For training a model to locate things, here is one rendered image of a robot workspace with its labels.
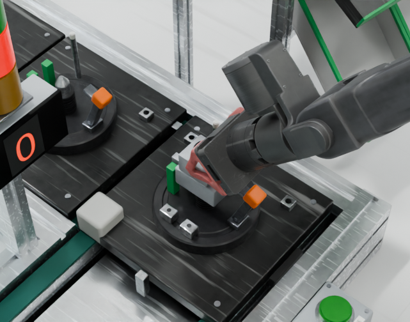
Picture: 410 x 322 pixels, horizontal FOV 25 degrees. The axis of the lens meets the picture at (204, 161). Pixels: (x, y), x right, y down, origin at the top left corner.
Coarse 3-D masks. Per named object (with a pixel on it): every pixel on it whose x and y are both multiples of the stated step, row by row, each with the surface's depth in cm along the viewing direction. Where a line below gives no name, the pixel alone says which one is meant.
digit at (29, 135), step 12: (36, 120) 97; (24, 132) 97; (36, 132) 99; (12, 144) 96; (24, 144) 98; (36, 144) 100; (12, 156) 97; (24, 156) 99; (36, 156) 101; (12, 168) 98
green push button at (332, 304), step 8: (328, 296) 114; (336, 296) 113; (320, 304) 113; (328, 304) 113; (336, 304) 113; (344, 304) 113; (320, 312) 112; (328, 312) 112; (336, 312) 112; (344, 312) 112; (328, 320) 111; (336, 320) 111; (344, 320) 111
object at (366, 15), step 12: (336, 0) 112; (348, 0) 110; (360, 0) 113; (372, 0) 114; (384, 0) 114; (396, 0) 112; (348, 12) 112; (360, 12) 110; (372, 12) 111; (360, 24) 111
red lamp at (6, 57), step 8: (8, 32) 88; (0, 40) 87; (8, 40) 88; (0, 48) 87; (8, 48) 88; (0, 56) 88; (8, 56) 89; (0, 64) 88; (8, 64) 89; (0, 72) 89; (8, 72) 90
